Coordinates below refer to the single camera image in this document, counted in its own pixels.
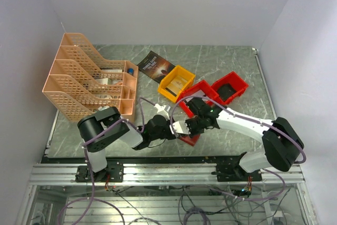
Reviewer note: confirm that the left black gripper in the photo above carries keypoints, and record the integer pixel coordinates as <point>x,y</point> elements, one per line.
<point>170,136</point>

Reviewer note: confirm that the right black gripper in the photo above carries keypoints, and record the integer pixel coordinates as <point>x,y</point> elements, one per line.
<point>187,122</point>

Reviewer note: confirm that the red leather card holder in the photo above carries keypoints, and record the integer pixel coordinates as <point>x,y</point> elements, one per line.
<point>190,141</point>

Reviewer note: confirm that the red bin with cards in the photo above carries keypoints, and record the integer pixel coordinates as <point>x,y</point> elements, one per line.
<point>201,88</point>

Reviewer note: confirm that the dark item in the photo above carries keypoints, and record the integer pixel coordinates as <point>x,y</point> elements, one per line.
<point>225,92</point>

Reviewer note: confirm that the red bin with dark item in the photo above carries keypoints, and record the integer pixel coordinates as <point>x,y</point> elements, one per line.
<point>235,81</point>

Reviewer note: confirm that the yellow plastic bin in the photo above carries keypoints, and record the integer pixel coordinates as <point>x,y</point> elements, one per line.
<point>177,71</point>

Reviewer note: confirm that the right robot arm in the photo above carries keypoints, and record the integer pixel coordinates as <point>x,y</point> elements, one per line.
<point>281,146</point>

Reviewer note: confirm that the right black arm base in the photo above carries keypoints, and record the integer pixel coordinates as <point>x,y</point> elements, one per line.
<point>229,173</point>

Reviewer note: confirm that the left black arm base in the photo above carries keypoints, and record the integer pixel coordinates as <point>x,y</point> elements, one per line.
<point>112,173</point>

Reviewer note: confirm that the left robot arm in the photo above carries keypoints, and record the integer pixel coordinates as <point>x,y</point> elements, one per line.
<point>104,127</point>

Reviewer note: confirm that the gold cards in yellow bin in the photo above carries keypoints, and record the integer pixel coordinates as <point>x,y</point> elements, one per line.
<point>176,85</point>

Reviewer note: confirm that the dark paperback book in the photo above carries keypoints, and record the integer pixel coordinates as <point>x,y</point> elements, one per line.
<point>155,66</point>

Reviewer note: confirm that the blue bottle cap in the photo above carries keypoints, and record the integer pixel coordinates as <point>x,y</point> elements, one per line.
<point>130,71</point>

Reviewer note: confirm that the pink mesh file organizer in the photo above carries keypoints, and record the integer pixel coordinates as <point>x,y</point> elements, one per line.
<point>81,80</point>

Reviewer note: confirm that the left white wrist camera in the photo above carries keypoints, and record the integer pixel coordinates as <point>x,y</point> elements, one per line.
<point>163,110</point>

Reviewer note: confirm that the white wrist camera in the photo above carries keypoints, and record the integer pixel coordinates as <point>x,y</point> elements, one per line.
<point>179,128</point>
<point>163,110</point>

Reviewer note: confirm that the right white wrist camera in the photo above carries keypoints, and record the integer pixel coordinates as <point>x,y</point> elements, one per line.
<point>179,128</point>

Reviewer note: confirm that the aluminium mounting rail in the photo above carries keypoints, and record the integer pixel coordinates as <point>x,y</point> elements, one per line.
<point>161,174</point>

